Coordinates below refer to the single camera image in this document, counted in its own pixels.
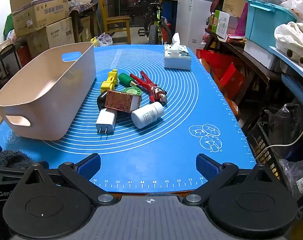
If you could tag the yellow toy block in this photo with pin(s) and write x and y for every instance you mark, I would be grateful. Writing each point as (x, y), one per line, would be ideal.
(108, 85)

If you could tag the wooden chair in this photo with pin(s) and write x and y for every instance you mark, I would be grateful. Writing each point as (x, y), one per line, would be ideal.
(116, 21)

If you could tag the white charger plug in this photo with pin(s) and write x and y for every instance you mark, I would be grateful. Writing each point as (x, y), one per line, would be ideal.
(105, 120)

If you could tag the dark plastic bag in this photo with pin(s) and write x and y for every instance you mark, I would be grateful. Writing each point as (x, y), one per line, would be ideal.
(284, 125)

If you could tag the beige plastic basin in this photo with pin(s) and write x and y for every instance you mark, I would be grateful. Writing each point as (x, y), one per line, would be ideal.
(54, 92)

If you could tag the black plastic crate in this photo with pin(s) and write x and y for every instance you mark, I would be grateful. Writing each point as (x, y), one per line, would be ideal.
(265, 150)

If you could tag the white cabinet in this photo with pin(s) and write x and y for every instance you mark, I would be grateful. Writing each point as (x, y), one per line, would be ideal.
(189, 17)

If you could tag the blue silicone mat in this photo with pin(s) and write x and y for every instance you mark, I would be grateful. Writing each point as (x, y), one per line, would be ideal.
(154, 145)

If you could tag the red shopping bag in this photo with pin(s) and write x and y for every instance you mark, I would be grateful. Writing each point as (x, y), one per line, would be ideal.
(224, 67)

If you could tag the white paper rolls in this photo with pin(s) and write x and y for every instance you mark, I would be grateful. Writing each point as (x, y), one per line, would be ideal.
(300, 58)

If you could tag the teal plastic storage bin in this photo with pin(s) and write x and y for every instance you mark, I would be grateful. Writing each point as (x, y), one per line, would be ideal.
(262, 23)

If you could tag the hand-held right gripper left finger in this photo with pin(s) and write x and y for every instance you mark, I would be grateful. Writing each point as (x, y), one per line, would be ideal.
(89, 167)

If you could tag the black metal rack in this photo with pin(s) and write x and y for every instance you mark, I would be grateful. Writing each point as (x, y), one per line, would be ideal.
(4, 62)

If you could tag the white tissue box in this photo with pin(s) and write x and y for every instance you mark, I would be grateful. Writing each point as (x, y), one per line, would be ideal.
(177, 60)

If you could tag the light blue shelf board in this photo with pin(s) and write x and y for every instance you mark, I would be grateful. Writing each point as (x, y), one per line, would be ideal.
(289, 60)

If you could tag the clear plastic bag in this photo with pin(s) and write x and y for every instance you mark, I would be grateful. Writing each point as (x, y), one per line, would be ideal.
(297, 177)

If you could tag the green white carton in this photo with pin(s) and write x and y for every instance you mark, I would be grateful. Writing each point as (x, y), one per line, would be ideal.
(222, 24)

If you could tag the printed open cardboard box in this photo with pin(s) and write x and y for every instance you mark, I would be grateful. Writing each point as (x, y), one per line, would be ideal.
(41, 13)

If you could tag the green round tin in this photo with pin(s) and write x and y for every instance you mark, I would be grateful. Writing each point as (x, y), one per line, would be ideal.
(133, 91)

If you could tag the red hero figure toy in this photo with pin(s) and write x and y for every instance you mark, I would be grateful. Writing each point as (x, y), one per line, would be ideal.
(154, 88)

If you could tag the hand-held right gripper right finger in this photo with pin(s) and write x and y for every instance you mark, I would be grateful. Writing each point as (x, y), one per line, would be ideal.
(206, 165)

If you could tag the yellow plastic jug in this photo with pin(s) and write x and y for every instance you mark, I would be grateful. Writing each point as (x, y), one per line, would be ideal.
(94, 42)

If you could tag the large taped cardboard box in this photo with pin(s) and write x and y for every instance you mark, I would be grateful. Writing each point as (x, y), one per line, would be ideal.
(57, 35)

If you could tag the black earbuds case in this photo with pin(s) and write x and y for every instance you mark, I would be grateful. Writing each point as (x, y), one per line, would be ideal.
(101, 101)

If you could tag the dark wooden shelf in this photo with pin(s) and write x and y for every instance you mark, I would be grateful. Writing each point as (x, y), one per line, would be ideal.
(244, 55)

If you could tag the white pill bottle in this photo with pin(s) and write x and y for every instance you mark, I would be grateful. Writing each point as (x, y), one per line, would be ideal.
(145, 116)

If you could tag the white flat box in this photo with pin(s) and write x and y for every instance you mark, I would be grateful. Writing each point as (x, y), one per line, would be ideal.
(259, 53)

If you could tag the white cloth bag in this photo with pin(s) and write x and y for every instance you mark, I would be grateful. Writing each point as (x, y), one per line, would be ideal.
(291, 36)

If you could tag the green black bicycle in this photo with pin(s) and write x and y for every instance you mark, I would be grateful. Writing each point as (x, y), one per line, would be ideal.
(153, 33)

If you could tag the red patterned paper box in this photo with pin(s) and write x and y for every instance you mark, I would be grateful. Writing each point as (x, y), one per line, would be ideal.
(119, 101)

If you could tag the translucent tied plastic bag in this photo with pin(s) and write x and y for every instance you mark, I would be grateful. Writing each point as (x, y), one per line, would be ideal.
(105, 40)

